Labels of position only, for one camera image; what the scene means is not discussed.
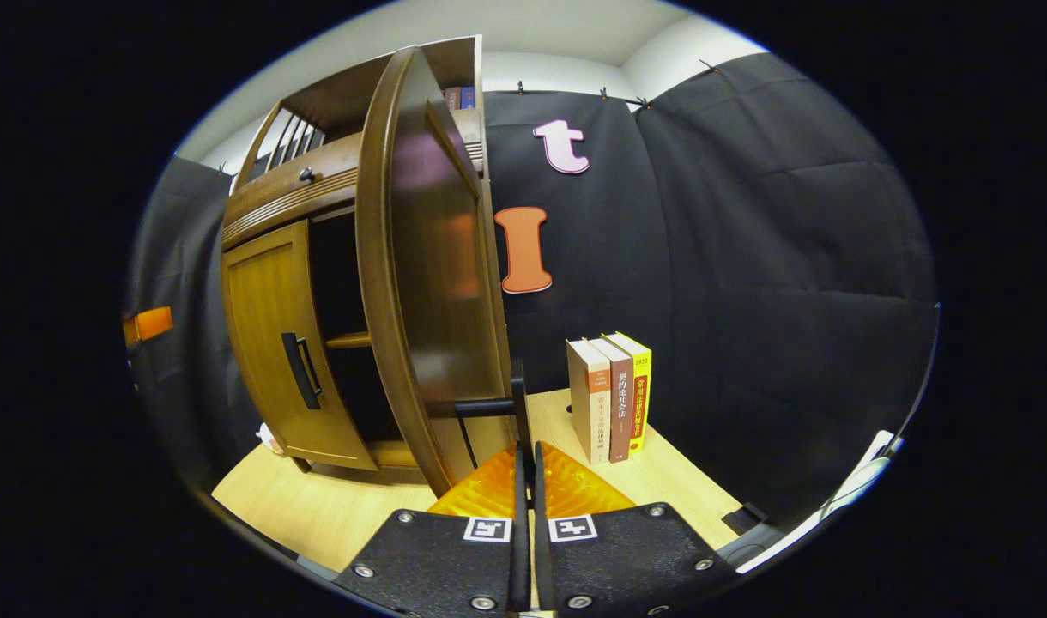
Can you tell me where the wooden double-door shoe cabinet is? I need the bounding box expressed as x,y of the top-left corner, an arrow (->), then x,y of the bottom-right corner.
221,34 -> 529,499

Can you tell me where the thick brown book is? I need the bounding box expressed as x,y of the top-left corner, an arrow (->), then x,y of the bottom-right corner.
588,336 -> 634,463

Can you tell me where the black backdrop cloth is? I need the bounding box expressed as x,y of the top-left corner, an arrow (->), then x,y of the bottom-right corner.
129,51 -> 941,524

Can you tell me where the wooden cabinet drawer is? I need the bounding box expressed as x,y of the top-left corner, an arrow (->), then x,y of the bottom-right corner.
225,136 -> 363,220

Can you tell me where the wooden shoe cabinet door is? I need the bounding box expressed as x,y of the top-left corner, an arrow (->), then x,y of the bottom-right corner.
221,220 -> 378,471
356,47 -> 529,499

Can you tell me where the small black object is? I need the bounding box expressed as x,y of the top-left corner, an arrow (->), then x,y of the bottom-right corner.
721,503 -> 770,536

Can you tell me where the thick yellow book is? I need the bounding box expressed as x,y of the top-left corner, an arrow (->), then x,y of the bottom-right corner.
602,331 -> 652,454

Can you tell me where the white rounded device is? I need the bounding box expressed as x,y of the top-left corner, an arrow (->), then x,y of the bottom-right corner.
820,429 -> 902,520

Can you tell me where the thick white book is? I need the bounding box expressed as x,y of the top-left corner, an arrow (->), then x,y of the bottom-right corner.
566,338 -> 612,466

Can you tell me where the thin grey cable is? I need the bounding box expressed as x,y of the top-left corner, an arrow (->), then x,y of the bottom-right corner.
820,305 -> 941,516

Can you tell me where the black door handle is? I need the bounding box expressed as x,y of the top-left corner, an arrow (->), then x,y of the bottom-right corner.
281,332 -> 324,410
425,359 -> 531,471

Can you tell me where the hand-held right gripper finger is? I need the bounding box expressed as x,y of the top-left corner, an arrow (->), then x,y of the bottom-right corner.
333,442 -> 531,615
534,440 -> 739,615

